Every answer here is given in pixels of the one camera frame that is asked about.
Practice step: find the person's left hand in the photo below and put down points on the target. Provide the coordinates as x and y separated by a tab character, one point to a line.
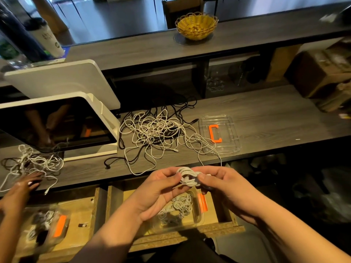
156	193

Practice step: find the round wooden table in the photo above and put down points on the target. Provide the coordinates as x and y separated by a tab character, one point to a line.
49	13

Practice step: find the clear container drawer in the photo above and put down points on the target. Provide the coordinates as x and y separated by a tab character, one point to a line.
192	219
30	243

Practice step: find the black thermos bottle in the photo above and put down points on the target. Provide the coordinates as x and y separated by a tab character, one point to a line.
22	35

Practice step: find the person's right hand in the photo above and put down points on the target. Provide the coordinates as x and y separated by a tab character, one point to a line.
233	190

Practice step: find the brown cardboard box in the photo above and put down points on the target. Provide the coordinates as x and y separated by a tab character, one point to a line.
321	71

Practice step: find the white touchscreen monitor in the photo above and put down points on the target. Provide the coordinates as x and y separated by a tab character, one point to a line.
107	115

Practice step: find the grey wooden bar counter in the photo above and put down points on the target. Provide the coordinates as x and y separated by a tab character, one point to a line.
142	49

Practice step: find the another person's forearm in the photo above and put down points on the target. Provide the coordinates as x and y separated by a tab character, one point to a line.
10	238

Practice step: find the person's right forearm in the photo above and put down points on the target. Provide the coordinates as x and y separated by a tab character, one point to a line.
307	238

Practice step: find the pile of white containers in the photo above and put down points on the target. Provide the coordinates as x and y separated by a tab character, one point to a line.
263	166

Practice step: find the blue white notebook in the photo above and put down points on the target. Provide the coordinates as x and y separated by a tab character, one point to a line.
64	52

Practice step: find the white customer display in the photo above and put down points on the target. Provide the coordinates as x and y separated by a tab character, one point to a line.
66	82

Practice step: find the white paper coffee cup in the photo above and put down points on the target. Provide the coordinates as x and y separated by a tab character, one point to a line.
46	40

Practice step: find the person's left forearm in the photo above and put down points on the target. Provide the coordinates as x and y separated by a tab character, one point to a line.
107	238

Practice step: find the flat cardboard sheet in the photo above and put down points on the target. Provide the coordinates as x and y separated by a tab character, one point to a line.
283	64

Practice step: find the wooden drawer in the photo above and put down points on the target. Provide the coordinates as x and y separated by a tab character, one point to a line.
230	219
88	211

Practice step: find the clear plastic water bottle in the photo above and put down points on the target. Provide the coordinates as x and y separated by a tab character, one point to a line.
11	54

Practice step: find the yellow woven basket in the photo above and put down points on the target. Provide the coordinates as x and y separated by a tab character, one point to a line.
196	27

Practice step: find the brown wooden chair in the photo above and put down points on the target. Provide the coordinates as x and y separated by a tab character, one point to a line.
184	9

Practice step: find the small white connector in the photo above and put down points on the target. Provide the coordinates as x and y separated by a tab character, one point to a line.
83	225

